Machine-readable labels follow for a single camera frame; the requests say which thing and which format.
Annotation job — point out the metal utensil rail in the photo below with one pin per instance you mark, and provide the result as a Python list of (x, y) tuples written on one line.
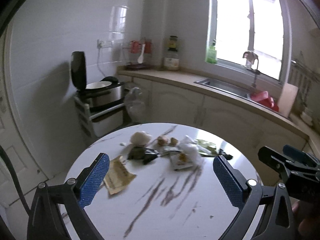
[(302, 75)]

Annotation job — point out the silver wrapper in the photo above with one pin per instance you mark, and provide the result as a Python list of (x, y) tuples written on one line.
[(171, 150)]

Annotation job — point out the tan wrapper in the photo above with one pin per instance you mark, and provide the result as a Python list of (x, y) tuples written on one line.
[(118, 177)]

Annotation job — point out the black wrapper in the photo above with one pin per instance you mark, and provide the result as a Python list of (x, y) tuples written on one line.
[(141, 153)]

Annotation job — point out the steel rice cooker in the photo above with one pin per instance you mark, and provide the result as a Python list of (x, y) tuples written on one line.
[(100, 91)]

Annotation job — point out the large glass jar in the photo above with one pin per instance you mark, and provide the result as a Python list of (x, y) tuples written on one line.
[(171, 60)]

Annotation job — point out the clear hanging plastic bag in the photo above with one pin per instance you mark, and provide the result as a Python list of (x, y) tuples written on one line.
[(135, 102)]

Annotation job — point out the small ginger piece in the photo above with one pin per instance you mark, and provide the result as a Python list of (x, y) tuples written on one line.
[(173, 141)]

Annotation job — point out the window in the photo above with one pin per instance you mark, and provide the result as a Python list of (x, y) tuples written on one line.
[(247, 25)]

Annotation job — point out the cloth on faucet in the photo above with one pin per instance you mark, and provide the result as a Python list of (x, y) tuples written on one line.
[(250, 56)]

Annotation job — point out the steel sink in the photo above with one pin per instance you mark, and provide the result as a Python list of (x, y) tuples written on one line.
[(225, 86)]

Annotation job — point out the white steamed bun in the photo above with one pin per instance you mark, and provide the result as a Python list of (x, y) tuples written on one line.
[(141, 138)]

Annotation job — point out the green soap bottle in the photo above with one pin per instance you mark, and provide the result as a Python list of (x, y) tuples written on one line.
[(211, 54)]

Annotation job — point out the black plastic scrap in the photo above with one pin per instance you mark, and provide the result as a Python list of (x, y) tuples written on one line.
[(225, 155)]

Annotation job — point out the cream kitchen cabinet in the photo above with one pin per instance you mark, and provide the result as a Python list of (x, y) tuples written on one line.
[(187, 105)]

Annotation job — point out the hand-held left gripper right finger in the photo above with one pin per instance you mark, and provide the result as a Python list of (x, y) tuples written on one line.
[(228, 180)]

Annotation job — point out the white rice spoon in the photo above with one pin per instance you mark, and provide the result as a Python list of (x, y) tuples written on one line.
[(140, 58)]

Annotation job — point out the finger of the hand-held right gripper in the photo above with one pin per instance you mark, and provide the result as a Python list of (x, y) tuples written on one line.
[(296, 152), (275, 156)]

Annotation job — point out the wooden cutting board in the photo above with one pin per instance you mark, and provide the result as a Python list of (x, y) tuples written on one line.
[(287, 100)]

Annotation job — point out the white wall socket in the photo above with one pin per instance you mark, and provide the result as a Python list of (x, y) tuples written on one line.
[(105, 43)]

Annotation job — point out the small yellow label jar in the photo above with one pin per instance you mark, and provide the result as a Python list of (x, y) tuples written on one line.
[(172, 42)]

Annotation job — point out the metal faucet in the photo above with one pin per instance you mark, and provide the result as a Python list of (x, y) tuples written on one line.
[(255, 77)]

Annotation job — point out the person's right hand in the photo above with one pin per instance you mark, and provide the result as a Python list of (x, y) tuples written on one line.
[(306, 221)]

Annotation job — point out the green leafy wrapper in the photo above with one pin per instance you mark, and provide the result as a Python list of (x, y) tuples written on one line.
[(206, 146)]

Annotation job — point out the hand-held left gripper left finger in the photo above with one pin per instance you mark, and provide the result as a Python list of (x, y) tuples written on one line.
[(96, 177)]

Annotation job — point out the large ginger piece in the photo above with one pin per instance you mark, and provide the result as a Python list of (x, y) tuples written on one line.
[(162, 140)]

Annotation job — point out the white storage rack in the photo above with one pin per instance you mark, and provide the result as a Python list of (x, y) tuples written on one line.
[(100, 121)]

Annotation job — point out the beige countertop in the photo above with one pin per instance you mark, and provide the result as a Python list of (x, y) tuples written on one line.
[(175, 76)]

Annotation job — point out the clear crinkled plastic wrapper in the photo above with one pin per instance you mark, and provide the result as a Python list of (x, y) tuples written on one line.
[(191, 148)]

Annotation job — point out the red cup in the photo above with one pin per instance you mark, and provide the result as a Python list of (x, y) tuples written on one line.
[(135, 47), (148, 46)]

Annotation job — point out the red plastic basin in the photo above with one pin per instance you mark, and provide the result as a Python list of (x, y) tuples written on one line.
[(265, 100)]

